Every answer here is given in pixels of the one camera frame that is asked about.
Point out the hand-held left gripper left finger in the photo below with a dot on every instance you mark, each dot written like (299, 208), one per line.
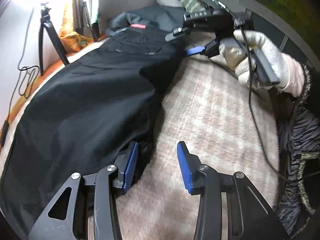
(131, 163)

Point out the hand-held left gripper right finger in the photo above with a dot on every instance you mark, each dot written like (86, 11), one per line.
(183, 166)

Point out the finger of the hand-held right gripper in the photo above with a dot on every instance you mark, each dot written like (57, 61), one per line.
(176, 33)
(193, 51)

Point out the black pants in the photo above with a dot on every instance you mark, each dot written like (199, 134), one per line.
(82, 100)

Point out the zebra striped sleeve forearm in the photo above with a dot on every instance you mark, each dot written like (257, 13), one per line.
(300, 140)

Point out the person's right hand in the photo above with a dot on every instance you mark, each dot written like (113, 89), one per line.
(265, 60)

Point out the beige plaid blanket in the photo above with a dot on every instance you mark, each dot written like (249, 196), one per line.
(200, 135)

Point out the orange patterned cloth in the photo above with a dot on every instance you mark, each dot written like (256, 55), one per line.
(71, 33)

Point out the black tripod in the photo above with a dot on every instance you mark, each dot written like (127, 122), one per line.
(48, 35)

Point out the wall painting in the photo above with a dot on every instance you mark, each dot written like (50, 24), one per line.
(283, 3)

